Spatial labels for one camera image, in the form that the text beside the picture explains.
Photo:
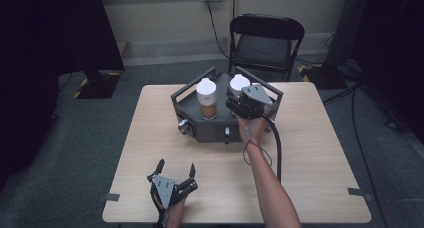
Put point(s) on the grey tape piece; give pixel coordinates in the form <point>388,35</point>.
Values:
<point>112,197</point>
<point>359,193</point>

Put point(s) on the person's right hand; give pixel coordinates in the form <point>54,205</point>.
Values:
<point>254,129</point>

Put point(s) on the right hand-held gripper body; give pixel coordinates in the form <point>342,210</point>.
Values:
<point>253,101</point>

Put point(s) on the dark curtain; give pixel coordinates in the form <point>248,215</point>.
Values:
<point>390,38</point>
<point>50,54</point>

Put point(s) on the white-lid jar pale powder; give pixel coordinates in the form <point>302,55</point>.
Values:
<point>238,83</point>

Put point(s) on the grey hexagonal rack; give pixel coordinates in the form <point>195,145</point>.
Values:
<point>213,132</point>

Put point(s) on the person's left hand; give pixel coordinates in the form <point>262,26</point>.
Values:
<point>175,211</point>

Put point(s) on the black folding chair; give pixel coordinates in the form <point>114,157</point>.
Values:
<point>266,29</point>

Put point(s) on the stand base with striped tape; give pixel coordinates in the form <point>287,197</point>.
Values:
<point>316,75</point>
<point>96,84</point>

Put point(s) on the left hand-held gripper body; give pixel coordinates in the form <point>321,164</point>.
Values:
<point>166,189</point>

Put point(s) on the metal knob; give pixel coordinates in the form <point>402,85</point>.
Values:
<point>183,127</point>

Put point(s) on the white-lid jar brown powder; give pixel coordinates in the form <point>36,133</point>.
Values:
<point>206,91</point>

